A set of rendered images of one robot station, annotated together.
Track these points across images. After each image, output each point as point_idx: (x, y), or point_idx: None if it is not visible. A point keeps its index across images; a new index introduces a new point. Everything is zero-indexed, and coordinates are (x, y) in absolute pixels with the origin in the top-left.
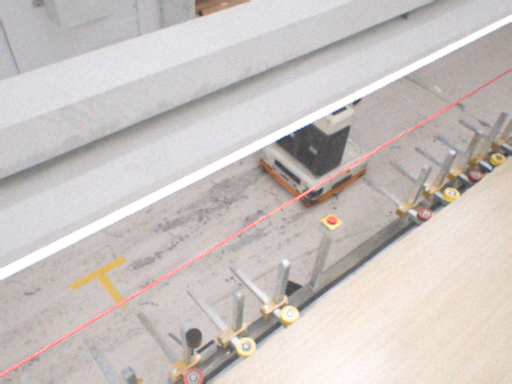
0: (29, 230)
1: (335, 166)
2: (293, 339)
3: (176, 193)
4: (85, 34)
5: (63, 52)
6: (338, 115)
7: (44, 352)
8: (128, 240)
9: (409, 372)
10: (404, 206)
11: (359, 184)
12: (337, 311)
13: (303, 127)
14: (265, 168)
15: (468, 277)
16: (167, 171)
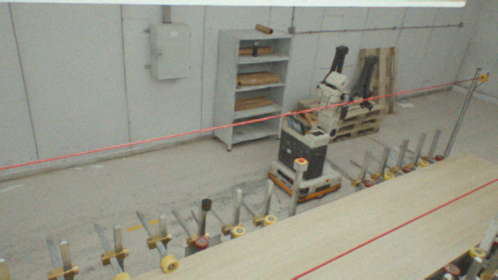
0: None
1: (317, 174)
2: (271, 231)
3: (208, 186)
4: (170, 88)
5: (155, 96)
6: (318, 136)
7: (99, 266)
8: (172, 208)
9: (349, 258)
10: (356, 180)
11: (336, 194)
12: (303, 222)
13: (296, 145)
14: (271, 176)
15: (397, 217)
16: None
